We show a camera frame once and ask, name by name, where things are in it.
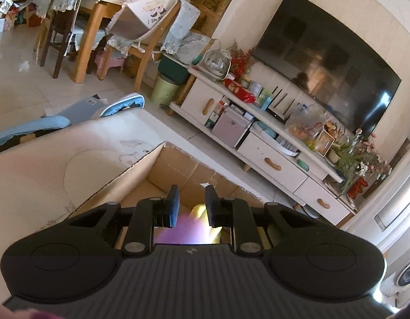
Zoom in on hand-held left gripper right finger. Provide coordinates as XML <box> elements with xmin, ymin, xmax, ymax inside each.
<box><xmin>205</xmin><ymin>184</ymin><xmax>325</xmax><ymax>257</ymax></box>

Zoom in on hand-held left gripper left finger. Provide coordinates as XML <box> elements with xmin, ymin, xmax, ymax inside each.
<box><xmin>64</xmin><ymin>184</ymin><xmax>181</xmax><ymax>257</ymax></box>

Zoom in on green print cardboard box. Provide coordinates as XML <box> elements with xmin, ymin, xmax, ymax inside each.
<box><xmin>64</xmin><ymin>141</ymin><xmax>270</xmax><ymax>250</ymax></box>

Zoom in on white television cabinet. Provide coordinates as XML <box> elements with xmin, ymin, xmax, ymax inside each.
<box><xmin>169</xmin><ymin>66</ymin><xmax>358</xmax><ymax>227</ymax></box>

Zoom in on silver metal case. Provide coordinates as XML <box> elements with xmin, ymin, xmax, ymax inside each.
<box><xmin>212</xmin><ymin>106</ymin><xmax>253</xmax><ymax>148</ymax></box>

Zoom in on round blue white tray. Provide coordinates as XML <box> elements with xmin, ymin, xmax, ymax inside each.
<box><xmin>253</xmin><ymin>121</ymin><xmax>298</xmax><ymax>157</ymax></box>

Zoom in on white bathroom scale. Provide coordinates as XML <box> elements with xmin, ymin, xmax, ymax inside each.
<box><xmin>301</xmin><ymin>204</ymin><xmax>320</xmax><ymax>219</ymax></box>

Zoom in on pale green trash bin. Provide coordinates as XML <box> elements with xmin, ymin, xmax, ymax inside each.
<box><xmin>151</xmin><ymin>73</ymin><xmax>183</xmax><ymax>107</ymax></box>

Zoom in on black antenna router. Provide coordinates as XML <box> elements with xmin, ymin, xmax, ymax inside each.
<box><xmin>268</xmin><ymin>86</ymin><xmax>297</xmax><ymax>120</ymax></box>

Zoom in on red snack packet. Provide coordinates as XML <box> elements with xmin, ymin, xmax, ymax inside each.
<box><xmin>222</xmin><ymin>79</ymin><xmax>257</xmax><ymax>103</ymax></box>

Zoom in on clear plastic bag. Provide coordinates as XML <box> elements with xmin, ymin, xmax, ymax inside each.
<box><xmin>285</xmin><ymin>104</ymin><xmax>328</xmax><ymax>142</ymax></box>

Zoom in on light green carton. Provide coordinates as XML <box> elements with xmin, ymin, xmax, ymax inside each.
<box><xmin>255</xmin><ymin>88</ymin><xmax>272</xmax><ymax>105</ymax></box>

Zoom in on blue flat package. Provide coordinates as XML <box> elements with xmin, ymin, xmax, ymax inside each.
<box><xmin>67</xmin><ymin>95</ymin><xmax>107</xmax><ymax>123</ymax></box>

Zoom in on green potted plant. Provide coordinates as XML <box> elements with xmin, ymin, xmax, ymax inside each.
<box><xmin>328</xmin><ymin>141</ymin><xmax>361</xmax><ymax>193</ymax></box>

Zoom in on dark green bin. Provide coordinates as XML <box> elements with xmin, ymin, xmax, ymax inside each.
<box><xmin>158</xmin><ymin>55</ymin><xmax>192</xmax><ymax>85</ymax></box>

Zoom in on glass electric kettle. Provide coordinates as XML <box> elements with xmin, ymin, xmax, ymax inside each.
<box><xmin>202</xmin><ymin>49</ymin><xmax>233</xmax><ymax>81</ymax></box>

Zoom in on red vase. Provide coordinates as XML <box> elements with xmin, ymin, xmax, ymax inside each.
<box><xmin>346</xmin><ymin>176</ymin><xmax>369</xmax><ymax>200</ymax></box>

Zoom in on red berry bouquet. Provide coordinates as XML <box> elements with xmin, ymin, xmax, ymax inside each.
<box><xmin>229</xmin><ymin>38</ymin><xmax>258</xmax><ymax>80</ymax></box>

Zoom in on light wooden chair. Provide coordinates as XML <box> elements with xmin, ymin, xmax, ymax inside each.
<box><xmin>105</xmin><ymin>2</ymin><xmax>182</xmax><ymax>89</ymax></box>

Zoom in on pink plastic stool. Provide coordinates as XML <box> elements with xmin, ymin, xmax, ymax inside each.
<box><xmin>94</xmin><ymin>51</ymin><xmax>124</xmax><ymax>80</ymax></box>

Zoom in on white printed bag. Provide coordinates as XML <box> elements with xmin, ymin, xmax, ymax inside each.
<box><xmin>181</xmin><ymin>31</ymin><xmax>212</xmax><ymax>65</ymax></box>

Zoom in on pink artificial flowers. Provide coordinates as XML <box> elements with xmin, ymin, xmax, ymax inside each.
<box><xmin>353</xmin><ymin>129</ymin><xmax>393</xmax><ymax>180</ymax></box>

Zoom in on white standing air conditioner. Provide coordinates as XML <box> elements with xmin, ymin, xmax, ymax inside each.
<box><xmin>338</xmin><ymin>159</ymin><xmax>410</xmax><ymax>253</ymax></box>

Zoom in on pale lace chair cover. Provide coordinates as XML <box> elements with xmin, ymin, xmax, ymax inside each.
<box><xmin>160</xmin><ymin>0</ymin><xmax>201</xmax><ymax>55</ymax></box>

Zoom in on black flat television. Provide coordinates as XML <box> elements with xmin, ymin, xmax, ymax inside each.
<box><xmin>251</xmin><ymin>0</ymin><xmax>402</xmax><ymax>137</ymax></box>

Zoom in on light wooden dining table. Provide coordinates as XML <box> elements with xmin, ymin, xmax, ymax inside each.
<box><xmin>70</xmin><ymin>0</ymin><xmax>129</xmax><ymax>83</ymax></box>

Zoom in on round grey appliance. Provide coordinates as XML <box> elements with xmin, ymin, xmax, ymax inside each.
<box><xmin>381</xmin><ymin>256</ymin><xmax>410</xmax><ymax>303</ymax></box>

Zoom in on dark wooden chair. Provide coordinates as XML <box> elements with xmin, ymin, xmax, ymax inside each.
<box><xmin>32</xmin><ymin>0</ymin><xmax>89</xmax><ymax>78</ymax></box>

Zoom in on wooden picture frame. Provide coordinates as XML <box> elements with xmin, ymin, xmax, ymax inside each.
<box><xmin>315</xmin><ymin>129</ymin><xmax>335</xmax><ymax>157</ymax></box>

